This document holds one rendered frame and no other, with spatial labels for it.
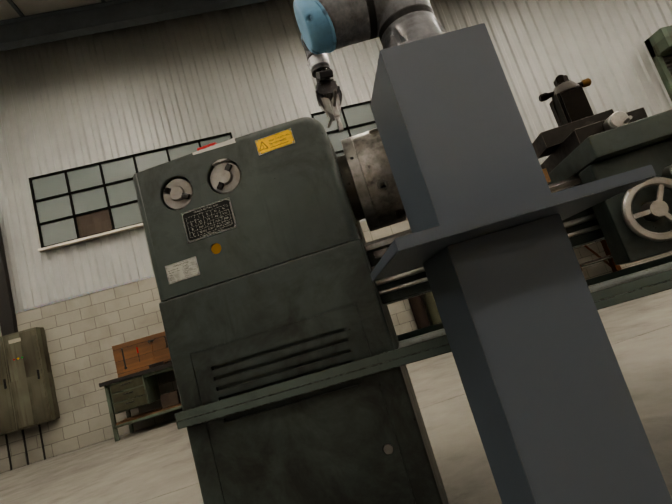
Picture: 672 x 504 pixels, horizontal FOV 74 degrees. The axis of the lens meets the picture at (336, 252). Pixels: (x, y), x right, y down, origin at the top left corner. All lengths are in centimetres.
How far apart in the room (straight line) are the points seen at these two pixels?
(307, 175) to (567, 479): 90
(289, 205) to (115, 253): 756
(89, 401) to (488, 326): 813
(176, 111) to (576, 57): 832
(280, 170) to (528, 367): 82
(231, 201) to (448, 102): 70
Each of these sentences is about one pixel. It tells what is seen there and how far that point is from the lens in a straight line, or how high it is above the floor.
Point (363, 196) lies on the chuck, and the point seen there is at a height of 100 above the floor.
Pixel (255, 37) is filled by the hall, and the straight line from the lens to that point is 997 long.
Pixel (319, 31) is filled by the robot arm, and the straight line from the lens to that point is 98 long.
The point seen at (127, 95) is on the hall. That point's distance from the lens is 971.
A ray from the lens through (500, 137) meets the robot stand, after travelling 83.
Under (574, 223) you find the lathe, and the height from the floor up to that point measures 74.
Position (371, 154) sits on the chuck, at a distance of 135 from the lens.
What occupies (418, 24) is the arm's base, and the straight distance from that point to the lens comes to 95.
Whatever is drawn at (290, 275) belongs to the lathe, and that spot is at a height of 82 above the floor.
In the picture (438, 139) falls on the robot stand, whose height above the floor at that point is 91.
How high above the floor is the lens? 65
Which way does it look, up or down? 9 degrees up
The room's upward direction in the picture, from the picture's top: 17 degrees counter-clockwise
